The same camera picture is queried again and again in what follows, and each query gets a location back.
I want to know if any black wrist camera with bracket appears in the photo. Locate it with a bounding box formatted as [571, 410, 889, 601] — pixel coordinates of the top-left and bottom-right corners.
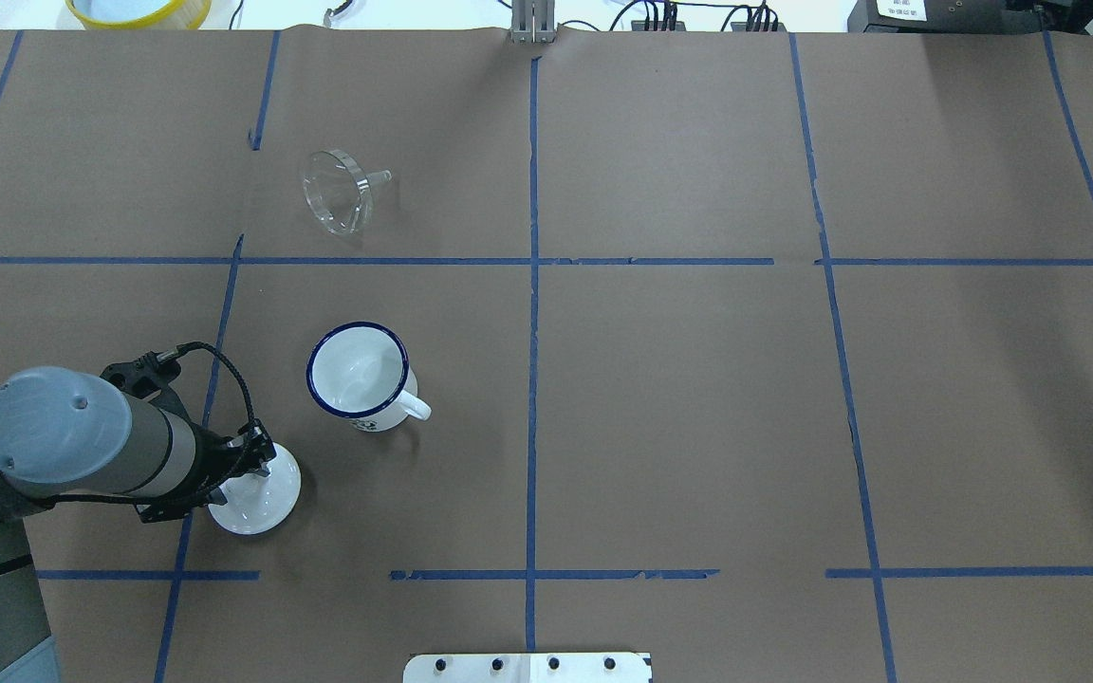
[99, 350, 188, 419]

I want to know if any clear glass funnel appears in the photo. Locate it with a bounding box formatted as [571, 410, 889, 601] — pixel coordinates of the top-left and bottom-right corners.
[301, 150, 395, 236]

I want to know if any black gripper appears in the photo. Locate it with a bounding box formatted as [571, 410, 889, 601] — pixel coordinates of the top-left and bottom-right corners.
[183, 427, 277, 507]

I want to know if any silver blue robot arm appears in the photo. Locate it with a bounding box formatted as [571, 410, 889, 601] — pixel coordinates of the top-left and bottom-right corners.
[0, 356, 287, 682]

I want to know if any yellow tape roll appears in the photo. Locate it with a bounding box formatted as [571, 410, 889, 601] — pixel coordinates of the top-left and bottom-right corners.
[64, 1, 213, 30]

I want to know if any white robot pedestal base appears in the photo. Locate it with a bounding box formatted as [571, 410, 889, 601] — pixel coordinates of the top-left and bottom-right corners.
[402, 652, 654, 682]

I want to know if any white enamel mug blue rim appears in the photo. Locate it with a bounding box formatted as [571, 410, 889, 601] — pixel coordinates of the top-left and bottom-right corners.
[306, 321, 433, 433]

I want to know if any light blue plate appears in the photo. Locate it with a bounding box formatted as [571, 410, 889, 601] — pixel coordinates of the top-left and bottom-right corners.
[72, 0, 171, 25]

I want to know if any white ceramic lid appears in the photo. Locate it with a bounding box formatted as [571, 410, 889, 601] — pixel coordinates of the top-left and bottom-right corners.
[207, 444, 301, 535]

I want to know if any black box device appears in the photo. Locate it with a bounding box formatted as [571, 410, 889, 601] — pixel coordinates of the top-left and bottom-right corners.
[845, 1, 1045, 35]

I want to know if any aluminium frame post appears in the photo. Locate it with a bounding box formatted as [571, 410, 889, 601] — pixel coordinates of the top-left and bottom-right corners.
[504, 0, 559, 45]

